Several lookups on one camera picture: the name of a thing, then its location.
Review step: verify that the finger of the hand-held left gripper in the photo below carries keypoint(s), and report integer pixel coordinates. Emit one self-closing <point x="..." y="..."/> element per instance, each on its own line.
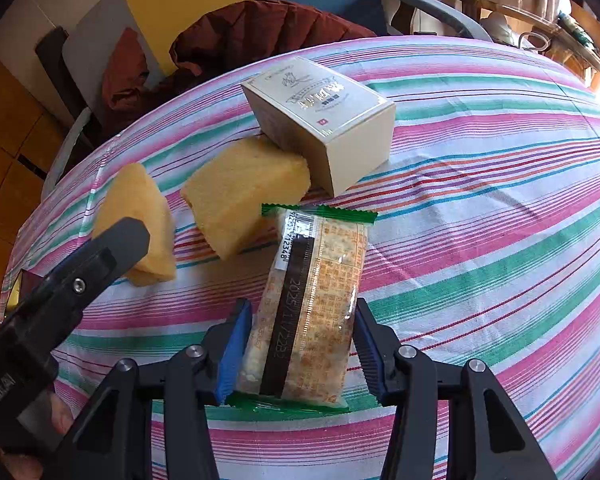
<point x="115" y="250"/>

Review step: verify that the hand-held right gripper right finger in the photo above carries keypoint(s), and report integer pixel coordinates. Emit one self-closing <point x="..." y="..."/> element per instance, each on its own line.
<point x="370" y="355"/>

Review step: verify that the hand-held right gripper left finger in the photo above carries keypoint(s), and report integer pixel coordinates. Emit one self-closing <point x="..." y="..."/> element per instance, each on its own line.
<point x="232" y="355"/>

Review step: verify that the large yellow sponge block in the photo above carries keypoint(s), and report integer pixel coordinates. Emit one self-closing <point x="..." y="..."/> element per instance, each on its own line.
<point x="140" y="210"/>

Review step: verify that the green-edged cracker packet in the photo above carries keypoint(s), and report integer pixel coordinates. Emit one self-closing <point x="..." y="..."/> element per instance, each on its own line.
<point x="315" y="310"/>

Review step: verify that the person's left hand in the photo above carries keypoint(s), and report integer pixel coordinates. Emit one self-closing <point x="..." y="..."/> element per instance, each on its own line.
<point x="62" y="417"/>

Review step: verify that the dark red box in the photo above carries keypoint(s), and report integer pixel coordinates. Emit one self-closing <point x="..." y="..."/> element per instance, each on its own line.
<point x="22" y="292"/>

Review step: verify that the yellow sponge wedge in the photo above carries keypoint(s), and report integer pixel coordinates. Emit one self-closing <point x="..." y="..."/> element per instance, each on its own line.
<point x="240" y="195"/>

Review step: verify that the striped tablecloth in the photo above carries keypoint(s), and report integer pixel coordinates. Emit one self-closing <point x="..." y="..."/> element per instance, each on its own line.
<point x="480" y="210"/>

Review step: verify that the dark furniture piece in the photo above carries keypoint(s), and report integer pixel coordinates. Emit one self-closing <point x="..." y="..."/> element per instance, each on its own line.
<point x="60" y="75"/>

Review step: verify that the white carton box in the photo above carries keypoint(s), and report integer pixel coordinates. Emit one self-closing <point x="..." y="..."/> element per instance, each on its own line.
<point x="330" y="120"/>

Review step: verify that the grey yellow blue armchair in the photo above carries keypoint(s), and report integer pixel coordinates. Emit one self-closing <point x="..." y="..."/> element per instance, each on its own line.
<point x="180" y="0"/>

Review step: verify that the dark red jacket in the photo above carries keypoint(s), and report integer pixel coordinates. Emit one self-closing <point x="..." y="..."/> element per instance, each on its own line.
<point x="260" y="30"/>

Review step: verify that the wooden desk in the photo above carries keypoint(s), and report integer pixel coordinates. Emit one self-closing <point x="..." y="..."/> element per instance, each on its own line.
<point x="480" y="4"/>

